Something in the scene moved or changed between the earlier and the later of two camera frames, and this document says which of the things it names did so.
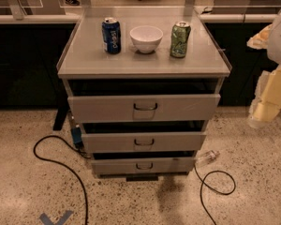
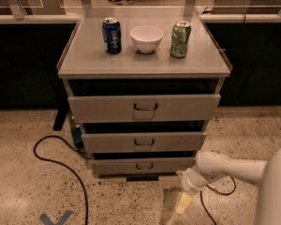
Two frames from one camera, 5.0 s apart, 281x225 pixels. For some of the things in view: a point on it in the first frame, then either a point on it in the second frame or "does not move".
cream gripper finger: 260,40 -> 180,172
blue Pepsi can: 111,35 does not move
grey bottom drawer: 142,165 does not move
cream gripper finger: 262,112 -> 184,201
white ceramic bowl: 146,38 does not move
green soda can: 181,32 does not move
